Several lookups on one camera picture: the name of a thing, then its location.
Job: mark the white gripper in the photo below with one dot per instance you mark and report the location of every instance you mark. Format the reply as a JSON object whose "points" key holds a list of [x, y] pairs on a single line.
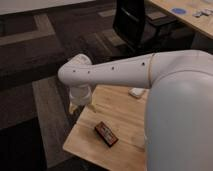
{"points": [[80, 96]]}

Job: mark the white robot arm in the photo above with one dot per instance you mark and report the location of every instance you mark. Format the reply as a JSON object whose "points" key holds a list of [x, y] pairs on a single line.
{"points": [[179, 108]]}

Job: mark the brown chocolate bar box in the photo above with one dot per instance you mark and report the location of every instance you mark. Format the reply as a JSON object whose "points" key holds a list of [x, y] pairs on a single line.
{"points": [[106, 134]]}

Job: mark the small white packet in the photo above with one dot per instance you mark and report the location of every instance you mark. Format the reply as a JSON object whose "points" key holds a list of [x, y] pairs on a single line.
{"points": [[137, 92]]}

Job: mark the black office chair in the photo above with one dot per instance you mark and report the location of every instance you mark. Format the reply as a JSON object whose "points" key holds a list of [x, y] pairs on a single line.
{"points": [[139, 24]]}

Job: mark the blue round disc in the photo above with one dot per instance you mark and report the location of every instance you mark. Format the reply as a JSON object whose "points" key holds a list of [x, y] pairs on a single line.
{"points": [[178, 11]]}

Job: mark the wooden desk in background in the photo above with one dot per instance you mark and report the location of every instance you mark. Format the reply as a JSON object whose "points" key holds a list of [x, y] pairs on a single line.
{"points": [[203, 24]]}

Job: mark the small grey object on desk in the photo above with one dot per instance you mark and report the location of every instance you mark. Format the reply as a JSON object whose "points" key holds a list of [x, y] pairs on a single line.
{"points": [[205, 12]]}

